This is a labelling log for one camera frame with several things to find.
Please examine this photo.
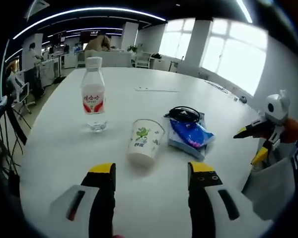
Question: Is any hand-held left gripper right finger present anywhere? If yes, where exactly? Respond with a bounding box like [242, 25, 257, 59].
[187, 161, 256, 238]

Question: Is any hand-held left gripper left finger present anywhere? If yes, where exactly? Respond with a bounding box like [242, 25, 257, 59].
[49, 163, 116, 238]

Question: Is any blue plastic snack bag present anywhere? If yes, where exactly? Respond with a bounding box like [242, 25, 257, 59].
[167, 111, 207, 159]

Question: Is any small blue wrapper packet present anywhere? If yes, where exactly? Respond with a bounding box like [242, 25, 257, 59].
[169, 119, 216, 151]

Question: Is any white paper cup green print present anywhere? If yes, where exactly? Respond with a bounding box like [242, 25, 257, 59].
[127, 119, 164, 167]

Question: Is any black cable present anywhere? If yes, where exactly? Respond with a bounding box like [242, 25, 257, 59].
[163, 106, 202, 123]

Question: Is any clear water bottle red label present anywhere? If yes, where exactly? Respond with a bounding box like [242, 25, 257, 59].
[81, 56, 107, 133]

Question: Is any person's right hand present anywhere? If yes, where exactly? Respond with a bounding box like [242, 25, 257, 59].
[279, 117, 298, 144]

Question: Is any grey office chair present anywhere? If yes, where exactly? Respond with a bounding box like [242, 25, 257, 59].
[242, 156, 298, 221]

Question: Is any white table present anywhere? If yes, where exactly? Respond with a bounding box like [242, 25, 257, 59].
[19, 66, 266, 238]

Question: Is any large window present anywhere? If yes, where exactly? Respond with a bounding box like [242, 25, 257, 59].
[160, 18, 196, 66]
[200, 24, 268, 96]

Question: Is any ceiling light strip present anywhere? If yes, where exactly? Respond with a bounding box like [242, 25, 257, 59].
[235, 0, 253, 23]
[13, 7, 164, 40]

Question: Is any black tripod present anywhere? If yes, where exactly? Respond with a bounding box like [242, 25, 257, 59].
[0, 96, 28, 147]

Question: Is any white office chair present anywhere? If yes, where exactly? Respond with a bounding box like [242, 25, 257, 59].
[6, 74, 37, 115]
[135, 51, 154, 69]

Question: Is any potted green plant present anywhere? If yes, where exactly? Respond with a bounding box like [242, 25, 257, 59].
[127, 44, 143, 54]

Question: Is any loose thin cable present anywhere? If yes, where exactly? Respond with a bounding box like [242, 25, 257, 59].
[205, 79, 229, 94]

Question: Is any white cable cover strip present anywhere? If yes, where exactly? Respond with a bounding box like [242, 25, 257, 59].
[134, 85, 181, 93]

